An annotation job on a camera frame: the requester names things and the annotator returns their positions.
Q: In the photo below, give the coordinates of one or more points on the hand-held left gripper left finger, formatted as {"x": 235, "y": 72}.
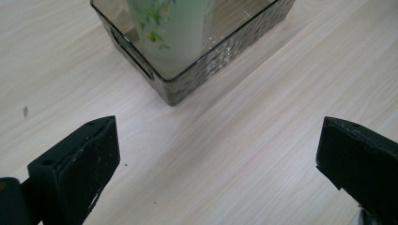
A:
{"x": 78, "y": 162}

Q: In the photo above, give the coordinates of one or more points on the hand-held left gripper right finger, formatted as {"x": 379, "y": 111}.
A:
{"x": 363, "y": 165}

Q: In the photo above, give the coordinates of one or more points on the pale green bottle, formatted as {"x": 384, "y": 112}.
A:
{"x": 178, "y": 31}

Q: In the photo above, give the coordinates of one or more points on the smoky transparent plastic storage box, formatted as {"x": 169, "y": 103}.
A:
{"x": 219, "y": 67}

